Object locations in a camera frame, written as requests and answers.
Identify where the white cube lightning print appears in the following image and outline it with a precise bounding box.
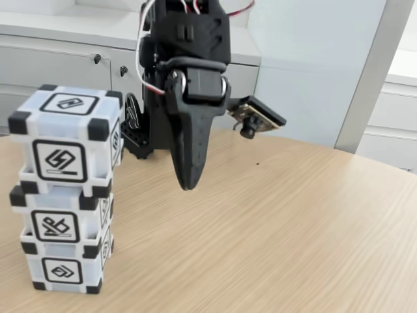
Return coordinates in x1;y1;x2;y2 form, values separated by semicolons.
8;83;124;198

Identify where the white cube crossed lines print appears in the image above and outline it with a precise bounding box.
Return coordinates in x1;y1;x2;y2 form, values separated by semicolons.
9;185;115;244

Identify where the black disc with white lines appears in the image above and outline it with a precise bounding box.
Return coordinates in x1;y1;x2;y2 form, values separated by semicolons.
124;92;143;130

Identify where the long white drawer cabinet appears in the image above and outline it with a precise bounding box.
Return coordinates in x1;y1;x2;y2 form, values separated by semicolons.
0;9;263;135

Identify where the white cube nested diamond print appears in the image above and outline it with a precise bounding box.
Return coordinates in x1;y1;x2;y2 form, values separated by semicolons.
20;224;115;295

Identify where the white side cabinet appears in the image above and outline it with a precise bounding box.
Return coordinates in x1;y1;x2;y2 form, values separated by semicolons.
363;48;417;172

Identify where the camera board on black bracket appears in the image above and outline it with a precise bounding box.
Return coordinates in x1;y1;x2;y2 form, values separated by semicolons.
226;95;287;140

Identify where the red white servo cable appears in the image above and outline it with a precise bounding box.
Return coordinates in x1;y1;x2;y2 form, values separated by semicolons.
226;0;257;18
135;0;167;96

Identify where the grey slanted frame post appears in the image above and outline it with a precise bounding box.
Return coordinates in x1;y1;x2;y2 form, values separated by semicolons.
334;0;417;155

